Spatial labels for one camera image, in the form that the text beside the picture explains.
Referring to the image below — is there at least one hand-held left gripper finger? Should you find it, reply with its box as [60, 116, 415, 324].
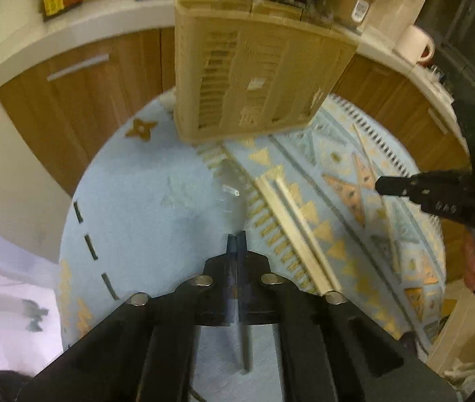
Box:
[17, 234, 239, 402]
[237, 230, 459, 402]

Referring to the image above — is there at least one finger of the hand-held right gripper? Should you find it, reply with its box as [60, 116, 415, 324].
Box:
[407, 189, 475, 231]
[376, 170, 473, 196]

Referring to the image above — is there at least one clear plastic spoon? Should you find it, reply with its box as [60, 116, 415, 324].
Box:
[216, 157, 255, 374]

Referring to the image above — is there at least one bamboo utensil holder box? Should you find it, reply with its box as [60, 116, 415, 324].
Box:
[173, 0, 357, 143]

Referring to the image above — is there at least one wooden chopstick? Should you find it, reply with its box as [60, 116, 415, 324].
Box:
[256, 177, 327, 299]
[273, 177, 344, 296]

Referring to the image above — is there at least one patterned blue tablecloth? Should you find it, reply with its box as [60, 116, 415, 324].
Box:
[59, 88, 458, 344]

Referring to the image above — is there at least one white mug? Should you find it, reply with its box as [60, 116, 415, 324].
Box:
[396, 25, 436, 66]

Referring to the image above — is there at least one dark window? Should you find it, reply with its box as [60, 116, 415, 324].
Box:
[413, 0, 475, 105]

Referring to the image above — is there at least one brown lidded jar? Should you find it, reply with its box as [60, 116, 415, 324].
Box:
[316, 0, 376, 36]

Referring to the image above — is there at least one white printed cloth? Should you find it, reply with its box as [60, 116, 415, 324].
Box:
[0, 218, 63, 374]

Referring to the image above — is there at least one white kitchen countertop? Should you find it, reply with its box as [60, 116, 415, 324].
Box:
[0, 0, 473, 123]

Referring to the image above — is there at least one short metal cabinet handle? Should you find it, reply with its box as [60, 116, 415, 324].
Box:
[428, 108, 450, 135]

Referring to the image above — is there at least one long metal cabinet handle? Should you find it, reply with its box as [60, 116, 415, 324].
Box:
[46, 54, 111, 83]

